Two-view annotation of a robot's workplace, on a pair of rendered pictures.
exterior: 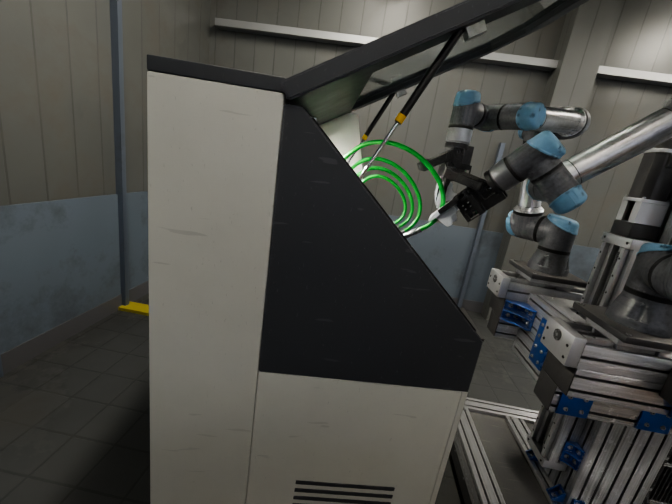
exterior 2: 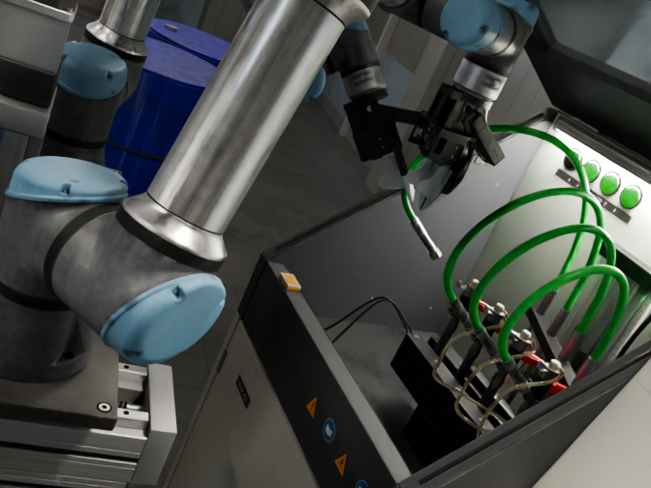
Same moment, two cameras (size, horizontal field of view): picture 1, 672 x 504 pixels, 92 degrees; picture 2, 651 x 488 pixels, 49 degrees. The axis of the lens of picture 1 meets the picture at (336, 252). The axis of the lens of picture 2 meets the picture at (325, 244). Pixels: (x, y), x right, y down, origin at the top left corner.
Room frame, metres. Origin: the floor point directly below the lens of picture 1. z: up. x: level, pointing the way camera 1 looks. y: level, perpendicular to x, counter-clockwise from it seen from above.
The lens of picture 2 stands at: (2.09, -0.98, 1.58)
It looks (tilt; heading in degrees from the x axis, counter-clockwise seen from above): 21 degrees down; 152
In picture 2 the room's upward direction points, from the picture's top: 25 degrees clockwise
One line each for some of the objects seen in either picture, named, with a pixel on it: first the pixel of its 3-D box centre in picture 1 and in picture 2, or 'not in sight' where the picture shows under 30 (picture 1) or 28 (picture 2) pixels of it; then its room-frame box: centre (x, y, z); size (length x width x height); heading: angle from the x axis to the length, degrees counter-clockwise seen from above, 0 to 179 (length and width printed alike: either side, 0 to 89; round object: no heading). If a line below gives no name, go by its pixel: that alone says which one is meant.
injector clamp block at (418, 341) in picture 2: not in sight; (451, 421); (1.23, -0.13, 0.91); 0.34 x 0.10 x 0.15; 5
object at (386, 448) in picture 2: not in sight; (312, 385); (1.13, -0.37, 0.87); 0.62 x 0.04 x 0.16; 5
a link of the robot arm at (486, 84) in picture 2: (458, 137); (480, 81); (1.11, -0.33, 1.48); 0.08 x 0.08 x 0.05
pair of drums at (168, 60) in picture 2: not in sight; (156, 140); (-1.15, -0.31, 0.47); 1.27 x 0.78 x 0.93; 169
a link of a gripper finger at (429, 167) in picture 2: (447, 196); (420, 180); (1.10, -0.34, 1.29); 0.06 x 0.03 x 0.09; 95
